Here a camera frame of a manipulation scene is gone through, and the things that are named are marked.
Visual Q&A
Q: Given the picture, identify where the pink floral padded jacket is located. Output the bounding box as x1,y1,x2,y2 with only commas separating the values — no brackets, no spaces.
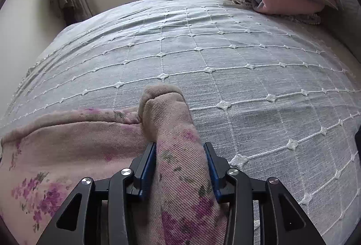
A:
0,84,229,245

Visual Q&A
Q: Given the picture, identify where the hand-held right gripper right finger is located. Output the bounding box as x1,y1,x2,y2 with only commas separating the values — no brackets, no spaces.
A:
204,142,328,245

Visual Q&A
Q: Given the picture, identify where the beige lace cloth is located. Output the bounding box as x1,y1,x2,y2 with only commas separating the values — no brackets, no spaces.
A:
290,12,322,26

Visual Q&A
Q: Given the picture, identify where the grey checked bedspread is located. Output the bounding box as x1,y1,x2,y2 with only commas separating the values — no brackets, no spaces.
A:
0,0,361,245

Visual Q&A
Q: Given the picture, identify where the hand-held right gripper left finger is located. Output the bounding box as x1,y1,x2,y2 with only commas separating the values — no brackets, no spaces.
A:
36,142,157,245

